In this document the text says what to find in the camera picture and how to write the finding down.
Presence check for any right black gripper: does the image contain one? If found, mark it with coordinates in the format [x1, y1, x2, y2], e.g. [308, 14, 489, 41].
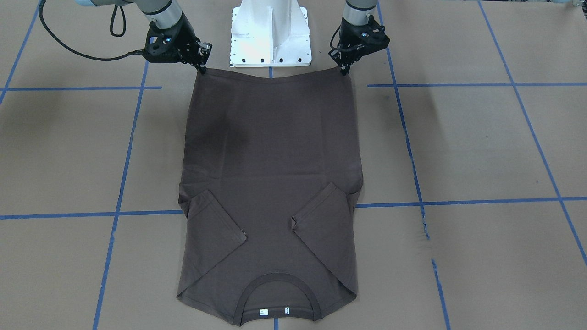
[151, 14, 213, 75]

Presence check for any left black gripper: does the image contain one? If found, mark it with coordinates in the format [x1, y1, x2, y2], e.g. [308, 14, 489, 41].
[328, 18, 369, 76]

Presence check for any brown t-shirt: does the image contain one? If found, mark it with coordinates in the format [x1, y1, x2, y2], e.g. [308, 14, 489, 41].
[176, 68, 363, 326]

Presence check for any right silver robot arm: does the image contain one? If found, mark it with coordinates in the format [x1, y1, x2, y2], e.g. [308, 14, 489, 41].
[76, 0, 212, 74]

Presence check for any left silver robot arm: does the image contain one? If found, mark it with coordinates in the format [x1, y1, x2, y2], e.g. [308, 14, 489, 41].
[328, 0, 377, 76]

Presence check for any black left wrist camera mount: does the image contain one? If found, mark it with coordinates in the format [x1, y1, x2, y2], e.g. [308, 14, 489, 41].
[358, 25, 390, 56]

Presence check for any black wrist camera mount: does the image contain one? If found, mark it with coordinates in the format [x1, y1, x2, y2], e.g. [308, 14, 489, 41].
[358, 25, 390, 56]
[141, 30, 182, 63]

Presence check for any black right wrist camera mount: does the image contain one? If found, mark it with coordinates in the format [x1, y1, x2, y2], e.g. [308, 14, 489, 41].
[141, 30, 182, 63]

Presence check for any white pedestal column base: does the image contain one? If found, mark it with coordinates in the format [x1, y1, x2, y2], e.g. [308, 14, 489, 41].
[229, 0, 312, 67]

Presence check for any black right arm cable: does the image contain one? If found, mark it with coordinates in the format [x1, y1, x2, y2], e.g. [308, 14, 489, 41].
[39, 0, 147, 61]

